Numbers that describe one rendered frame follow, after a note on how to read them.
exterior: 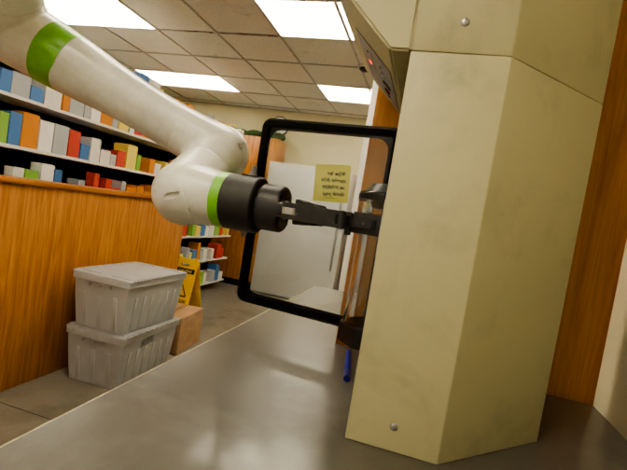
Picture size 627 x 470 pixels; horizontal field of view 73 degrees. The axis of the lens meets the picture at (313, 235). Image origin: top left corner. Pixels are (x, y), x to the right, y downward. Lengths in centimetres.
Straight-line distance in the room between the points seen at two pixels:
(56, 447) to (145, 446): 8
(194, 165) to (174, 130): 11
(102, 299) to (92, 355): 33
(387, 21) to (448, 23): 7
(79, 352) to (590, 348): 258
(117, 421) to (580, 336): 78
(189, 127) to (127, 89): 13
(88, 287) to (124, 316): 29
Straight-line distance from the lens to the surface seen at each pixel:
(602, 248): 93
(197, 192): 69
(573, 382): 96
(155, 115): 84
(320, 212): 59
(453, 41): 55
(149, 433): 54
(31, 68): 94
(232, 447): 52
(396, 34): 56
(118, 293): 267
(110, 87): 87
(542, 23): 60
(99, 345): 281
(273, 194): 66
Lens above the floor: 121
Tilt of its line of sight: 3 degrees down
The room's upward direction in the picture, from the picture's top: 9 degrees clockwise
